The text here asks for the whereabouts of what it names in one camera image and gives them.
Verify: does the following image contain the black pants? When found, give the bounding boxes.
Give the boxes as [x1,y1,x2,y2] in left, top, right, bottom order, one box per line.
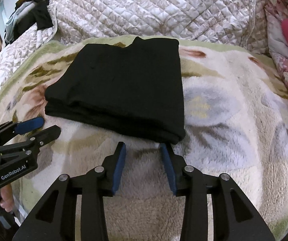
[45,37,186,144]

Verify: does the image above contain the person's left hand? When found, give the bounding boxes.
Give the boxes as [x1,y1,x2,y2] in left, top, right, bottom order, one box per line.
[0,184,14,212]

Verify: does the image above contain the floral fleece blanket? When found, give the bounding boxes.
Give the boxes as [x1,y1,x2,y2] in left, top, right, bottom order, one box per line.
[0,35,288,240]

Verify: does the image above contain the dark clothes on headboard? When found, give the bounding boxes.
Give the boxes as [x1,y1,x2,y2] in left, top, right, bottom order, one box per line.
[4,0,53,45]

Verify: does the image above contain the white quilted bedspread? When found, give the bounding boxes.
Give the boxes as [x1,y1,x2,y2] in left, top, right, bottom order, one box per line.
[0,0,279,121]

